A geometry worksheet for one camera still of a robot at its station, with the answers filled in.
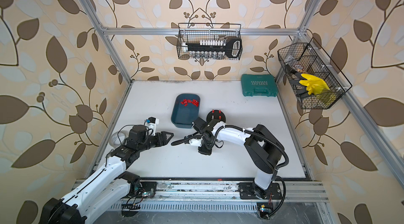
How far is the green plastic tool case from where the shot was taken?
1110 millimetres

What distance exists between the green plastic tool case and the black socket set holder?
1.04ft

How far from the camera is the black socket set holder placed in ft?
2.70

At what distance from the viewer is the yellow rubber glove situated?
2.19 ft

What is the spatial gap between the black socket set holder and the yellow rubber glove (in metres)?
0.36

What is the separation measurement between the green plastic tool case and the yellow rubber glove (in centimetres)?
42
